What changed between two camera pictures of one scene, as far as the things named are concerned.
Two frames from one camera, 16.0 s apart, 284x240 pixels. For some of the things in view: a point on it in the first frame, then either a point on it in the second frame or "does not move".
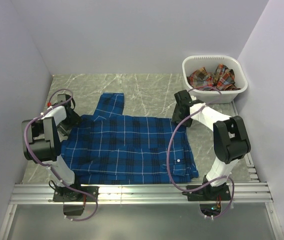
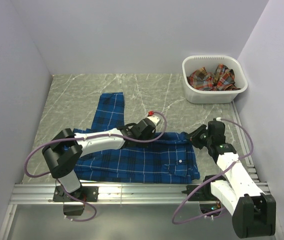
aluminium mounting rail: [140, 194] does not move
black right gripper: [175, 116] -> [194, 135]
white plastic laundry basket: [190, 63] does not move
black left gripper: [76, 121] -> [151, 135]
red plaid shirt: [223, 79] does not move
